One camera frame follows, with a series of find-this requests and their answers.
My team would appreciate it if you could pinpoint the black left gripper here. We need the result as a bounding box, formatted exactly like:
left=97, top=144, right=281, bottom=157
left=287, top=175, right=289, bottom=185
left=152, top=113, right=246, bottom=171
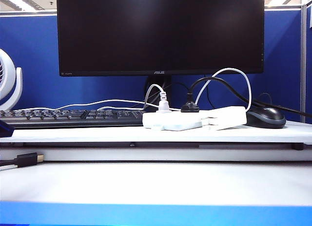
left=0, top=120, right=14, bottom=138

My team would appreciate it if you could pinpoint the white power strip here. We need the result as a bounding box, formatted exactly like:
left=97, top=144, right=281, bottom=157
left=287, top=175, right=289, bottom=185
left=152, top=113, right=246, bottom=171
left=142, top=109, right=220, bottom=132

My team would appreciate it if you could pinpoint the white charger block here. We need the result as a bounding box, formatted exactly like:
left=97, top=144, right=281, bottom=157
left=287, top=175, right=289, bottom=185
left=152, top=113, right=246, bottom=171
left=201, top=106, right=248, bottom=131

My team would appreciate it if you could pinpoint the black keyboard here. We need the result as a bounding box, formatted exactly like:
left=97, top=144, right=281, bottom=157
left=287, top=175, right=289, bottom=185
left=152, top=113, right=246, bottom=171
left=0, top=109, right=144, bottom=128

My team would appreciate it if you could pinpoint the white desk fan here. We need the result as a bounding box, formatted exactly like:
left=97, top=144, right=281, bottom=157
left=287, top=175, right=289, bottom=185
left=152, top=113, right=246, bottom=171
left=0, top=48, right=23, bottom=111

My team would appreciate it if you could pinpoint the wide blue partition panel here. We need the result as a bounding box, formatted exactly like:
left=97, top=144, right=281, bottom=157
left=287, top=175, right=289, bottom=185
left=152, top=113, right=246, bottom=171
left=0, top=11, right=303, bottom=116

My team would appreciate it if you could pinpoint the black ASUS monitor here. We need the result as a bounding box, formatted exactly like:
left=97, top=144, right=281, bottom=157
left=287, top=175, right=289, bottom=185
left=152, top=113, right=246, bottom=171
left=56, top=0, right=265, bottom=77

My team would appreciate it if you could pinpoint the black monitor stand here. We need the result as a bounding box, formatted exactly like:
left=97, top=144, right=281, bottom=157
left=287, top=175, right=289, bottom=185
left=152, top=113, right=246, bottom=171
left=145, top=75, right=173, bottom=110

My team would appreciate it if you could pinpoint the black grey computer mouse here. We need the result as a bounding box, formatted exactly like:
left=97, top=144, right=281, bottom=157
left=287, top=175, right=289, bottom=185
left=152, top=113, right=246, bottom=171
left=246, top=106, right=287, bottom=129

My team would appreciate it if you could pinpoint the narrow blue partition panel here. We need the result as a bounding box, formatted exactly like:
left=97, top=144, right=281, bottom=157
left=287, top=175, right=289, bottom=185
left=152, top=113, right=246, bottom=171
left=306, top=4, right=312, bottom=125

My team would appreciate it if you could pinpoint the black HDMI cable connector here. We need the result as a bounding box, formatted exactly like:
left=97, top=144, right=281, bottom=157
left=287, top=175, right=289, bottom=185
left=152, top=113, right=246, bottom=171
left=0, top=151, right=45, bottom=168

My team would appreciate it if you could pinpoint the white plug with cable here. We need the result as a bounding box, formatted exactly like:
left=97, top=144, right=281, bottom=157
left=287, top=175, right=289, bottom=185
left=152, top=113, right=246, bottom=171
left=144, top=84, right=172, bottom=114

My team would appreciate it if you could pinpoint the black plug with thick cable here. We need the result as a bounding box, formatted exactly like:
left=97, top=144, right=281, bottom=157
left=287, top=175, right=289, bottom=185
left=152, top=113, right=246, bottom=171
left=180, top=76, right=312, bottom=119

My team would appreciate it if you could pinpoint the thin black monitor cable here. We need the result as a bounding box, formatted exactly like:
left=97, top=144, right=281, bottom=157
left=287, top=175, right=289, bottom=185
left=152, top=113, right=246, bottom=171
left=206, top=84, right=218, bottom=110

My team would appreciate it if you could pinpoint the white charger cable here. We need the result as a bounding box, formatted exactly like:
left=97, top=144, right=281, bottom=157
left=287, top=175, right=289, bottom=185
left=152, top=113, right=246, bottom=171
left=14, top=67, right=252, bottom=114

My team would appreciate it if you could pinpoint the thin black mouse cable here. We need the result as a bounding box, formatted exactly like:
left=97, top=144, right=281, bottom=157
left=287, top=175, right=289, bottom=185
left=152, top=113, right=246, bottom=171
left=255, top=93, right=273, bottom=107

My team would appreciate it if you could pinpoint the silver partition post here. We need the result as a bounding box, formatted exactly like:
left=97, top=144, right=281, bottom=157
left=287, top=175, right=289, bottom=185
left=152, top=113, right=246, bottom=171
left=300, top=4, right=307, bottom=123

